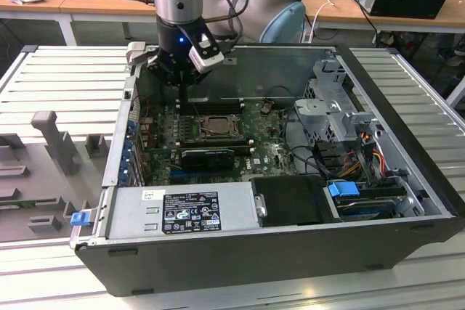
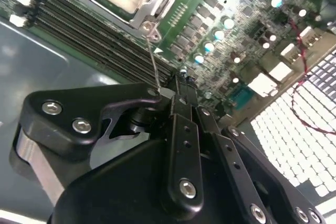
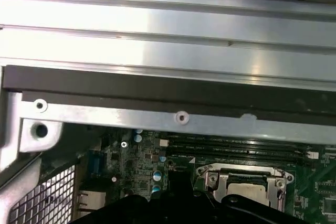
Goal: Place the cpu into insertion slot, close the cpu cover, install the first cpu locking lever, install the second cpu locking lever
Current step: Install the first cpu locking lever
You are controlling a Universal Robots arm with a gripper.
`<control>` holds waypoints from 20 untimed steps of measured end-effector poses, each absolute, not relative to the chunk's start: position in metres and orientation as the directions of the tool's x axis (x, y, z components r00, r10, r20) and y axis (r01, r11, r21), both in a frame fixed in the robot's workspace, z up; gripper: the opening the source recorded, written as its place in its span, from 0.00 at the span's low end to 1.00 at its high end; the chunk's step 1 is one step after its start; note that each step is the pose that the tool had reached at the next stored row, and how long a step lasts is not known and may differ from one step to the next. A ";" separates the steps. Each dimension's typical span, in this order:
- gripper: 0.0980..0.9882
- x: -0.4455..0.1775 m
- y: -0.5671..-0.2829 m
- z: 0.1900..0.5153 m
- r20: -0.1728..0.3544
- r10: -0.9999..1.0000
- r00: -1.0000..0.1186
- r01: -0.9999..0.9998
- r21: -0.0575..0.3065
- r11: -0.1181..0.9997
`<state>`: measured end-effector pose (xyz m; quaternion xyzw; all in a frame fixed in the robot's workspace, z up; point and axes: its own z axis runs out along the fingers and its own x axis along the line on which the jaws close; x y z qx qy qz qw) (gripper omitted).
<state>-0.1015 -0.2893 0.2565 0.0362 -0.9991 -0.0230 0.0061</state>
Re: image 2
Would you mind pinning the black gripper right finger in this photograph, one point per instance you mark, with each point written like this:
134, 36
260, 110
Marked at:
236, 161

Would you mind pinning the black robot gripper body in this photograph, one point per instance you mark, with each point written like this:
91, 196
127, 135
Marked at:
118, 195

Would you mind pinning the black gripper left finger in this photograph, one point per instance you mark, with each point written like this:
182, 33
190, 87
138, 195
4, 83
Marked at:
65, 103

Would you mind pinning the metal socket cover frame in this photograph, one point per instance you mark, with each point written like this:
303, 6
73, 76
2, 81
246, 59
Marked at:
162, 5

